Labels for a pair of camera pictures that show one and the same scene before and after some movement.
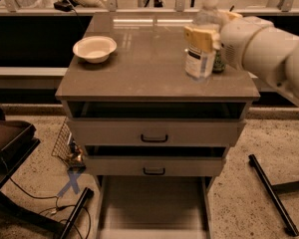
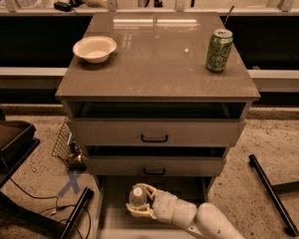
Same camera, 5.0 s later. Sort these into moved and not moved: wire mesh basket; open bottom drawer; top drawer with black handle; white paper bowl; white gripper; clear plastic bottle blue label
Moved: white gripper; clear plastic bottle blue label
Not moved: open bottom drawer; white paper bowl; wire mesh basket; top drawer with black handle
